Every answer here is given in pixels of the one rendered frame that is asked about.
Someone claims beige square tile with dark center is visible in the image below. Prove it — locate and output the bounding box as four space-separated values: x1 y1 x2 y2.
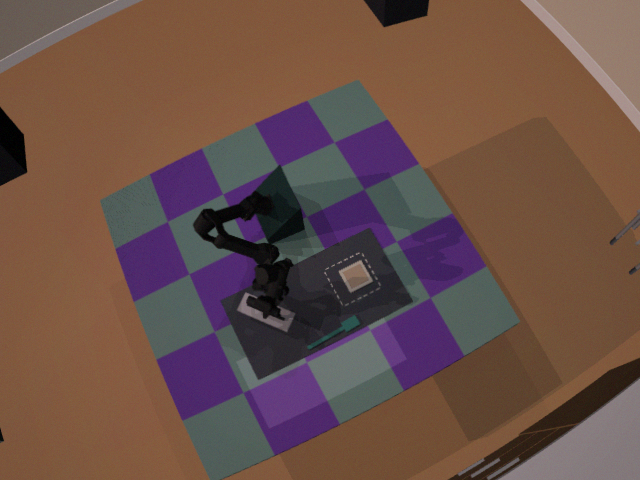
338 260 374 294

